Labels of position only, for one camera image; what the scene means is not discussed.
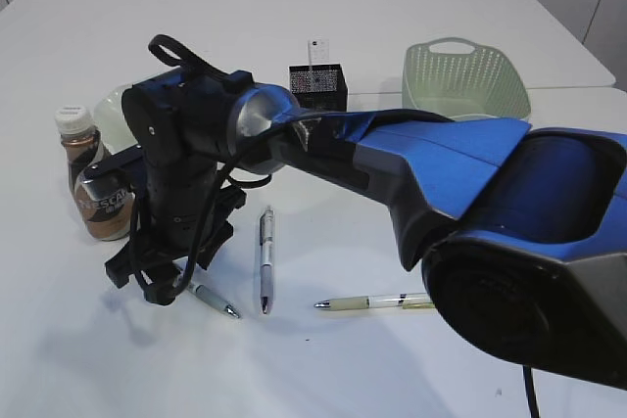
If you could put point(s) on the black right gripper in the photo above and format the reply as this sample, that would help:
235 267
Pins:
174 117

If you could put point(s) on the grey grip pen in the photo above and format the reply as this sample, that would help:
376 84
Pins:
267 230
211 298

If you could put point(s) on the brown coffee drink bottle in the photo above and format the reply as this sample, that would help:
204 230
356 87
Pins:
107 219

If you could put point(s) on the clear plastic ruler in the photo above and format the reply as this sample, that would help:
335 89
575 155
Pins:
318 54

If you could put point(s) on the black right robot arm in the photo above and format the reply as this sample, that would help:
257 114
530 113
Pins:
519 233

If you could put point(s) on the green wavy glass plate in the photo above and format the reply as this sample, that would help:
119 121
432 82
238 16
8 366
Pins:
108 117

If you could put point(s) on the black mesh pen holder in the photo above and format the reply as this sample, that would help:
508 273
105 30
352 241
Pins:
319 87

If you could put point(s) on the beige grip white pen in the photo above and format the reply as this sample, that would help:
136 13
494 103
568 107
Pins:
403 301

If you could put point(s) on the green plastic woven basket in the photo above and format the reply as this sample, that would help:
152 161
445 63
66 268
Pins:
462 80

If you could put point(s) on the silver blue wrist camera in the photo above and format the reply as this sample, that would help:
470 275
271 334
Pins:
123 170

